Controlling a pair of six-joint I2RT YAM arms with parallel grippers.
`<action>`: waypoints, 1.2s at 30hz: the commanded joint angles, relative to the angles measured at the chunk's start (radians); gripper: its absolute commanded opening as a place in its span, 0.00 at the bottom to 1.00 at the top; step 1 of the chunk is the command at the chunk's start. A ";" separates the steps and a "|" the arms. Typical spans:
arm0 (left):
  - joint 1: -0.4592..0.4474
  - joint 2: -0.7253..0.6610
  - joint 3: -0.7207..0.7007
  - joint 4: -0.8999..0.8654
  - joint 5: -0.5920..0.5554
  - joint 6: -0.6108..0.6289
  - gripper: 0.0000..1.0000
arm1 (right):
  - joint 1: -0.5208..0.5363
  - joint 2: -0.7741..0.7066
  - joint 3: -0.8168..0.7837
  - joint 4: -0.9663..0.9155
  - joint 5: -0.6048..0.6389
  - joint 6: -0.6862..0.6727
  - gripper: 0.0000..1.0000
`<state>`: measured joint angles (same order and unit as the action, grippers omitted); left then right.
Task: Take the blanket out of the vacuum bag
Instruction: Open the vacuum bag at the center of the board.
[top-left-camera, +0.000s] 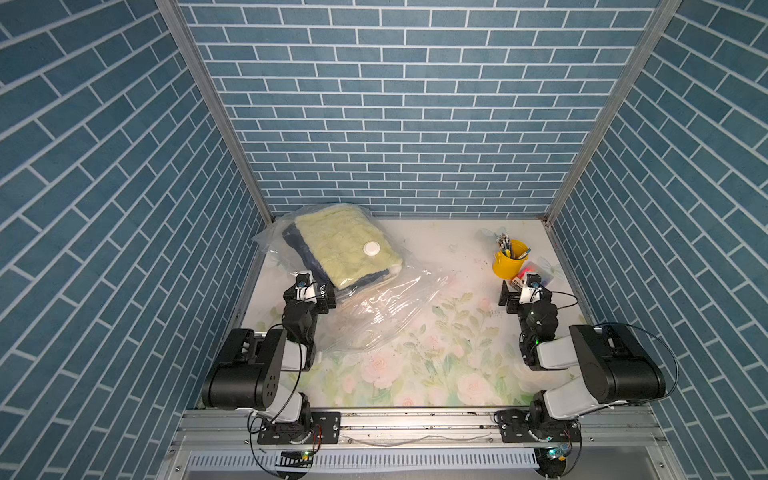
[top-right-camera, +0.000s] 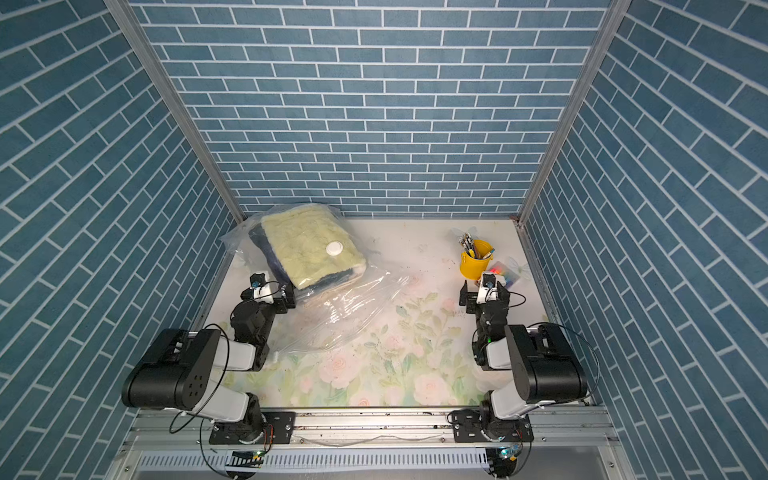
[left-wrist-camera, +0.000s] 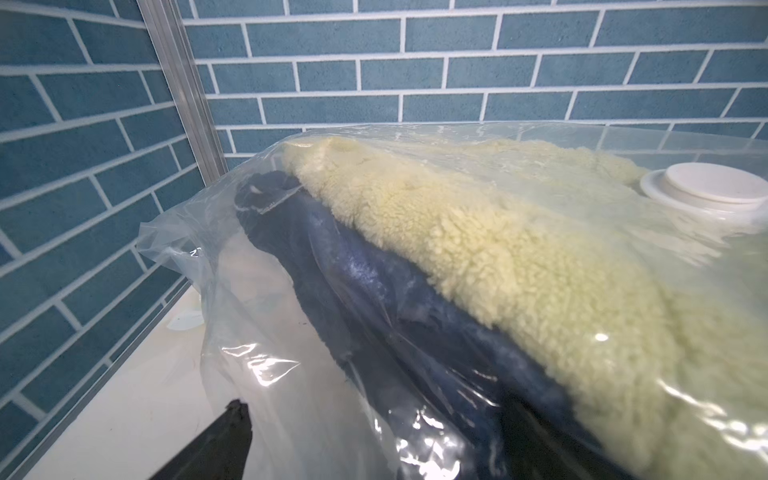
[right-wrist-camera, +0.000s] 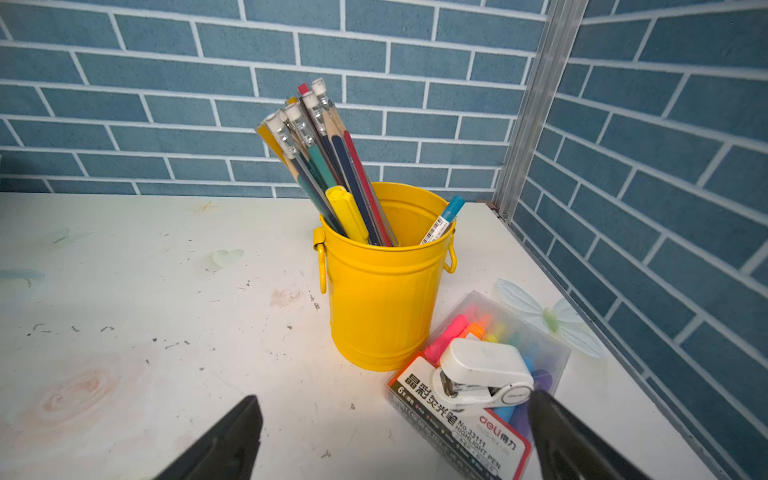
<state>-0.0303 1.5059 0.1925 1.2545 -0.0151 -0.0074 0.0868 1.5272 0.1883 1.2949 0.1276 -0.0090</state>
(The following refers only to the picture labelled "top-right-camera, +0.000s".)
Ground light green fluffy blanket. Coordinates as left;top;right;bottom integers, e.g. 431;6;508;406
249;204;367;290

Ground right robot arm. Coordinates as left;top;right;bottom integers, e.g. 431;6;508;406
447;280;589;444

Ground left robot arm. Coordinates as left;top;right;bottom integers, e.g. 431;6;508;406
121;274;296;449

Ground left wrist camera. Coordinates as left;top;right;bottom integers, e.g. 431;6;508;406
249;271;279;303

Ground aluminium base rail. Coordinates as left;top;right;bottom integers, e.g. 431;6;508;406
124;404;619;451

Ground yellow metal pen bucket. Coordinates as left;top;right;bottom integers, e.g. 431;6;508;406
459;239;494;281

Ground clear plastic vacuum bag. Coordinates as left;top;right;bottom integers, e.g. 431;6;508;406
220;203;410;355

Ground pens in bucket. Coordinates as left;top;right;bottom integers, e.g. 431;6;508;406
459;232;477;258

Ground navy blue star blanket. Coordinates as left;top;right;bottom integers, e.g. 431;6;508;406
248;223;365;299

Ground clear box of stationery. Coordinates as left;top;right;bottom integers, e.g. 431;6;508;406
486;261;522;290

